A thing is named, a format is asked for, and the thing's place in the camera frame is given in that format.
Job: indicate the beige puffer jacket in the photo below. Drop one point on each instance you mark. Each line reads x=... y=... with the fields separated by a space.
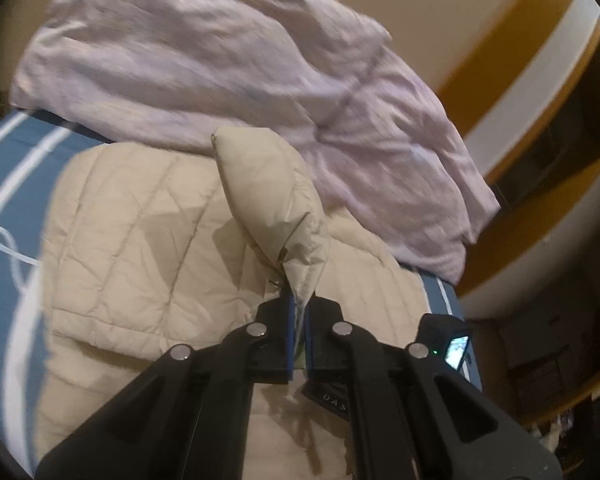
x=145 y=240

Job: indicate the dark framed wall cabinet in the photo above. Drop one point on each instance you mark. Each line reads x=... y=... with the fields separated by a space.
x=565 y=130

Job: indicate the blue white striped bed sheet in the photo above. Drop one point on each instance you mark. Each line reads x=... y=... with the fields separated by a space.
x=10 y=195

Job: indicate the dark wooden furniture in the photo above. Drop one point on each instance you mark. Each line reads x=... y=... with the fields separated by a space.
x=545 y=355

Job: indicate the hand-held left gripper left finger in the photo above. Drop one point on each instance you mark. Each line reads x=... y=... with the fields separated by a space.
x=279 y=342

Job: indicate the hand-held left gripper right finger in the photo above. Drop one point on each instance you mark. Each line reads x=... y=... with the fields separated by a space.
x=325 y=342

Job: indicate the lavender duvet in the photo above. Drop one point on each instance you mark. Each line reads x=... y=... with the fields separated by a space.
x=220 y=60

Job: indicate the orange wooden trim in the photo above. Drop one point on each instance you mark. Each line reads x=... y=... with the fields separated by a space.
x=510 y=25

